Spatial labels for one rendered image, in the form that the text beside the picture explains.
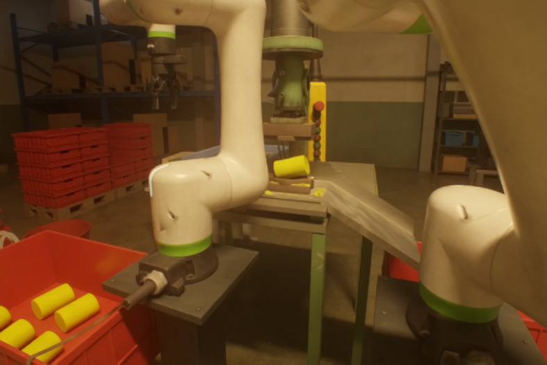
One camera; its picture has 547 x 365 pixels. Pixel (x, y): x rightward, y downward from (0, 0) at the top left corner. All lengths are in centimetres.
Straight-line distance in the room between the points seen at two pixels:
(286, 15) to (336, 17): 61
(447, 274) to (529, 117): 31
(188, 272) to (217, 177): 22
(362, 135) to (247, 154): 556
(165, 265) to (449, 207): 52
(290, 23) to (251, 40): 27
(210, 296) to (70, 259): 76
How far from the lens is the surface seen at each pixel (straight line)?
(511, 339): 67
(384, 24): 38
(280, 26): 95
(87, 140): 409
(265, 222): 91
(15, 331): 113
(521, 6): 22
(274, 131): 94
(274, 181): 99
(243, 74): 68
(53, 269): 141
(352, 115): 615
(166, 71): 106
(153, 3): 64
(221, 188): 64
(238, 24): 69
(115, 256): 111
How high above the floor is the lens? 130
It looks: 11 degrees down
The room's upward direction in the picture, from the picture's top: straight up
